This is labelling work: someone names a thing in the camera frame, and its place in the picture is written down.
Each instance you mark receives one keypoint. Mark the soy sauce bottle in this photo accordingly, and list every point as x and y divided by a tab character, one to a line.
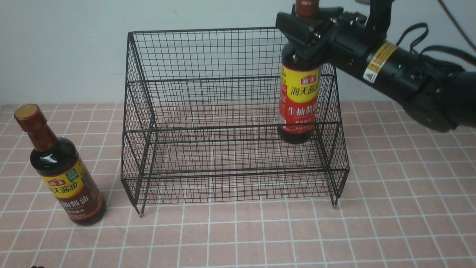
299	89
61	168

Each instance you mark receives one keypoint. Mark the pink checkered tablecloth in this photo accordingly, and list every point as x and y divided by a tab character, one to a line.
409	202

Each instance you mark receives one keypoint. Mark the black wire shelf rack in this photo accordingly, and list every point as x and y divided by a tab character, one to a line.
201	117

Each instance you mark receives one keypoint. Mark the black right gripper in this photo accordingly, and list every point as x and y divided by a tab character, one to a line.
334	36

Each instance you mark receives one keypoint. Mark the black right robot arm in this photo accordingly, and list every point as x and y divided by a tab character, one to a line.
438	94

